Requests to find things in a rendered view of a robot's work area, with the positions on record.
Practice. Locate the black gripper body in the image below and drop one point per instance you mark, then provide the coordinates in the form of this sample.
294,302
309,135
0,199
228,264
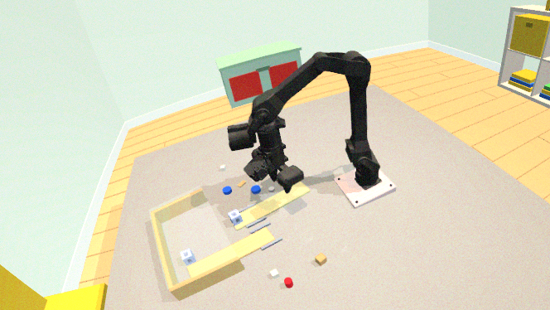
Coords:
288,176

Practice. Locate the light orange flat strip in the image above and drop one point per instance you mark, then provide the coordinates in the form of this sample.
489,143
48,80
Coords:
252,242

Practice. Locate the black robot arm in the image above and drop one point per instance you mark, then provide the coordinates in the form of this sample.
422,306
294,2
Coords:
264,119

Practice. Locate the pale yellow strip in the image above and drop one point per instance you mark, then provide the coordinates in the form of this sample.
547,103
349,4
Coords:
271,204

